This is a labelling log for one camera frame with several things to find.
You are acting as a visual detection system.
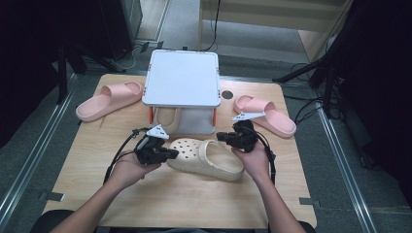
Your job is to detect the black tripod stand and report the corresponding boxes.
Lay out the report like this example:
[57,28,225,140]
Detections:
[271,48,345,118]

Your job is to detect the dark curtain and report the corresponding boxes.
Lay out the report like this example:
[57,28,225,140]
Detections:
[0,0,101,149]
[336,0,412,209]

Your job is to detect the hand-held gripper black cable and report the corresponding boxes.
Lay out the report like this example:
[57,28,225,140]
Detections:
[102,127,152,186]
[248,126,277,186]

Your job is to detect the person's right hand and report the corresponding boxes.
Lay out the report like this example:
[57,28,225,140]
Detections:
[230,141,276,186]

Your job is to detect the white two-tier shoe rack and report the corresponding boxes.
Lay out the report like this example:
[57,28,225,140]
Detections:
[141,49,223,136]

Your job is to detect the pink slide slipper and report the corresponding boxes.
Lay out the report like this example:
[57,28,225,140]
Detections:
[232,94,297,139]
[75,81,144,123]

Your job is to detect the beige wooden furniture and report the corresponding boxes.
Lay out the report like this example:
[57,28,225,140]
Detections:
[197,0,354,63]

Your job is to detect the white floor cable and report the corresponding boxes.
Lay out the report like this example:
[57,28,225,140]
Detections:
[111,45,144,71]

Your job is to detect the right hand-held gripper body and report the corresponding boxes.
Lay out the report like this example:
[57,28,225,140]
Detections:
[230,111,266,153]

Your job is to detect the dark cabinet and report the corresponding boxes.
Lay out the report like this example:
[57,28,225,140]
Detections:
[96,0,144,60]

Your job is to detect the left hand-held gripper black cable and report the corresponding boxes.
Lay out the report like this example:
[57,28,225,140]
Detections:
[102,127,152,186]

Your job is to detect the metal floor rail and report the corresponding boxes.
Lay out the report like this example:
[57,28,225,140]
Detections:
[0,73,80,224]
[315,106,379,233]

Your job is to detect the right hand-held gripper black cable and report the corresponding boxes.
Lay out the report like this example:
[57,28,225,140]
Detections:
[248,126,277,186]

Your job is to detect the person's left hand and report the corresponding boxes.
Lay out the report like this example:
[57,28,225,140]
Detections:
[105,150,162,191]

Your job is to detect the black floor cables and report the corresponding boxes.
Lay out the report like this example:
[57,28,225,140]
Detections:
[284,62,326,126]

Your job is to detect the black hanging cable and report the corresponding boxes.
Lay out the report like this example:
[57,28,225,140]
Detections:
[200,0,223,52]

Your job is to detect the black metal stand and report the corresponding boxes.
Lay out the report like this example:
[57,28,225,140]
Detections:
[55,41,128,105]

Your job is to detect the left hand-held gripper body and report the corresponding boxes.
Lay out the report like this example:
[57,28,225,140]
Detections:
[133,124,171,166]

